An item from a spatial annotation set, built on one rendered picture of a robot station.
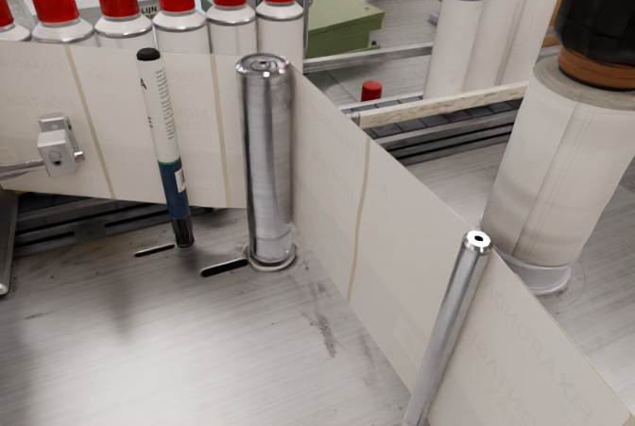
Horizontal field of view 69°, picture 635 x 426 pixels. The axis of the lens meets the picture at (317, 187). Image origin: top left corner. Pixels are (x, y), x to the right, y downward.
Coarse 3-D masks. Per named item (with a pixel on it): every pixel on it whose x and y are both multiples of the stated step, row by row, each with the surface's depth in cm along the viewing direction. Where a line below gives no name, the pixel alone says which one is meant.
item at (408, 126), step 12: (420, 96) 69; (348, 108) 66; (360, 108) 66; (372, 108) 66; (480, 108) 67; (492, 108) 67; (504, 108) 67; (516, 108) 68; (408, 120) 63; (420, 120) 64; (432, 120) 64; (444, 120) 64; (456, 120) 64; (372, 132) 60; (384, 132) 61; (396, 132) 61; (24, 204) 47; (36, 204) 47; (48, 204) 47; (60, 204) 47
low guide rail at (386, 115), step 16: (528, 80) 67; (448, 96) 62; (464, 96) 62; (480, 96) 63; (496, 96) 64; (512, 96) 66; (368, 112) 57; (384, 112) 58; (400, 112) 59; (416, 112) 60; (432, 112) 61
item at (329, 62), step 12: (552, 36) 72; (384, 48) 62; (396, 48) 62; (408, 48) 62; (420, 48) 63; (432, 48) 64; (312, 60) 58; (324, 60) 58; (336, 60) 59; (348, 60) 60; (360, 60) 60; (372, 60) 61; (384, 60) 62
